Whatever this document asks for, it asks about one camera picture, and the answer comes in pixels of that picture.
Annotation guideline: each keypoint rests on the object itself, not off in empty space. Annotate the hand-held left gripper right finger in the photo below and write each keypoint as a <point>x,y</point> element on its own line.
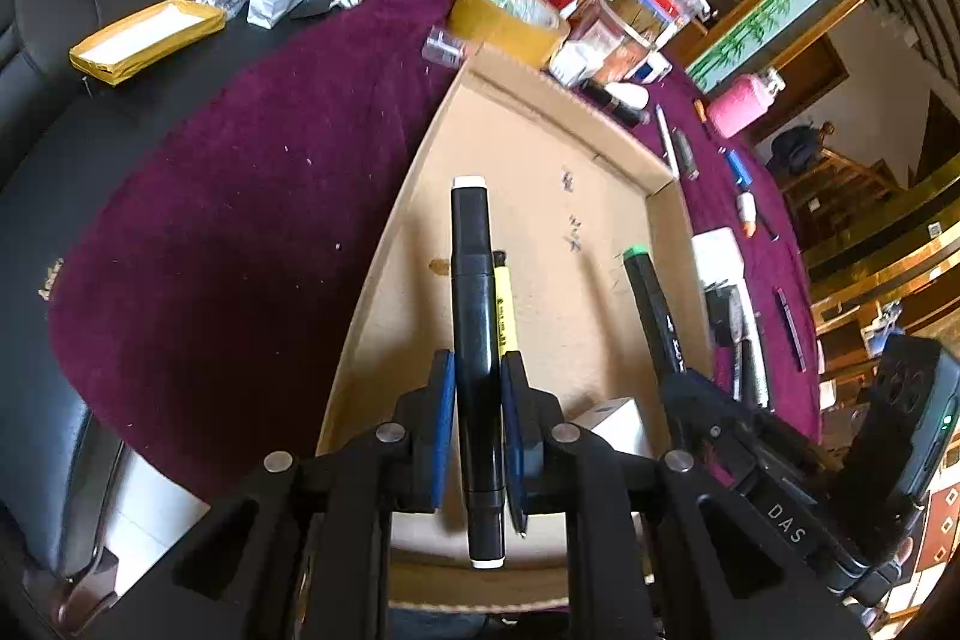
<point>513,430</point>

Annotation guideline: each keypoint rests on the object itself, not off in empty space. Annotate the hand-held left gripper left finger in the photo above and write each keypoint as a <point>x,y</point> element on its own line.
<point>444,430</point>

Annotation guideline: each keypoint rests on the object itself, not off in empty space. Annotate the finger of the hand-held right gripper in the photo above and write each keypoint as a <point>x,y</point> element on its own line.
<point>697,404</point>

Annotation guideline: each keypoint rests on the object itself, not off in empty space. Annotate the black marker green cap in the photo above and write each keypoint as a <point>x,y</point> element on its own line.
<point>652,310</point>

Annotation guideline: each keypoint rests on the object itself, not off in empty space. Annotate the black marker white caps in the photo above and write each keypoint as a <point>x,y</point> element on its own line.
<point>476,310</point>

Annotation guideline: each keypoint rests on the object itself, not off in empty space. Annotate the white charger plug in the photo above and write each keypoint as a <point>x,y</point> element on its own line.
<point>716,257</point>

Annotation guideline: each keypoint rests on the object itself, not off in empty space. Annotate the shallow cardboard box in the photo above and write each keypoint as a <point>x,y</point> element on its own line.
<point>555,280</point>

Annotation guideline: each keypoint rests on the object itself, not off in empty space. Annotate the person's right hand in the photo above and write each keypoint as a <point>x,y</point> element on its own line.
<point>904,551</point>

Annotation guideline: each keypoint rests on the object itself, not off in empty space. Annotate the grey pen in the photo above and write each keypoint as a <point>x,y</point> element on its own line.
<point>739,370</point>

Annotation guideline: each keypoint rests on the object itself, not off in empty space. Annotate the blue white ornament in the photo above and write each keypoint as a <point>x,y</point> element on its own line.
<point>885,321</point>

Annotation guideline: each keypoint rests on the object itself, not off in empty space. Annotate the small white cube box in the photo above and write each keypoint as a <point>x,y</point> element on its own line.
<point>611,422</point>

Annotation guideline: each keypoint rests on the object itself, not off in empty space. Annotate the patterned rug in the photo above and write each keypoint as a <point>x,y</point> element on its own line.
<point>946,520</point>

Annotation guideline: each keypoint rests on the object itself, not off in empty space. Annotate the yellow pen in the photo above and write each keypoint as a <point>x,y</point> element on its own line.
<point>502,302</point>

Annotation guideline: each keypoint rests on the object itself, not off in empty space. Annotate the glossy wooden ledge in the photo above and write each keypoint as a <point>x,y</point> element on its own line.
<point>900,235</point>

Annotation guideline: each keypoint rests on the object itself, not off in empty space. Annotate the thin black pen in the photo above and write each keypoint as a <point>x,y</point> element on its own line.
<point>766,225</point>

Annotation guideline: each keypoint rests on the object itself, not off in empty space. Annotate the white orange-tipped correction pen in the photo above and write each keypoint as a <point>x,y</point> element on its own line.
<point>745,209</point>

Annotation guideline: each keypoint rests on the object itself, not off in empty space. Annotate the wooden staircase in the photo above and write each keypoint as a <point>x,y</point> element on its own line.
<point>855,175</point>

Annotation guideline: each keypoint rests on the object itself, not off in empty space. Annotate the blue lighter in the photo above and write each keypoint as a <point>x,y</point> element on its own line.
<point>739,168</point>

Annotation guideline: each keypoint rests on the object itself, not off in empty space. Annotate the green lighter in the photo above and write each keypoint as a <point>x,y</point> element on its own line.
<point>685,154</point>

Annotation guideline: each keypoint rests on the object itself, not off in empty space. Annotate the white stylus pencil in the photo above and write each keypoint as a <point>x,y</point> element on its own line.
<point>666,141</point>

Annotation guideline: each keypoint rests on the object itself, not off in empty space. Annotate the dark jacket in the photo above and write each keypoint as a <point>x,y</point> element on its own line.
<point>791,149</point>

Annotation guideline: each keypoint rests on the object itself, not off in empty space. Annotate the purple velvet tablecloth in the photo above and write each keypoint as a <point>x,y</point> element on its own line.
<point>225,235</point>

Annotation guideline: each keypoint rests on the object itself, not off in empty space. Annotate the short black gold pen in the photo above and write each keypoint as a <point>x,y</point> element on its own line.
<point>700,110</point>

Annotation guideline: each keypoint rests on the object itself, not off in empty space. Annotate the pink knitted bottle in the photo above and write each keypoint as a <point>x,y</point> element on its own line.
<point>739,106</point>

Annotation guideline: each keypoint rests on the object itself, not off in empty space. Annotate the black lipstick tube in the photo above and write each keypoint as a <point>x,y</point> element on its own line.
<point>611,105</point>

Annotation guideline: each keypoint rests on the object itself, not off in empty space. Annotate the wooden door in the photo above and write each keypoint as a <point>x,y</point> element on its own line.
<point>814,74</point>

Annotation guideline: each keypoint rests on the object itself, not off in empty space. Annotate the clear cup orange print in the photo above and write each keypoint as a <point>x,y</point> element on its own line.
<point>611,44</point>

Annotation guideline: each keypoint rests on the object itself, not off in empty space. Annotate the small clear plastic packet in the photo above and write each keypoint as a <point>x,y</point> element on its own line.
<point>442,49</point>

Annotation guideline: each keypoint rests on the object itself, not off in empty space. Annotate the yellow packing tape roll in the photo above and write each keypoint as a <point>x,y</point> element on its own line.
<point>510,39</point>

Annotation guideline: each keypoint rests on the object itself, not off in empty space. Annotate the small black pouch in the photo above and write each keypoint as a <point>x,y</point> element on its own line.
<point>315,1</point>

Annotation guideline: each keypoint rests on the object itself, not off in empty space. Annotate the yellow envelope packet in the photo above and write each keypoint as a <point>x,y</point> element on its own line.
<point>142,44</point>

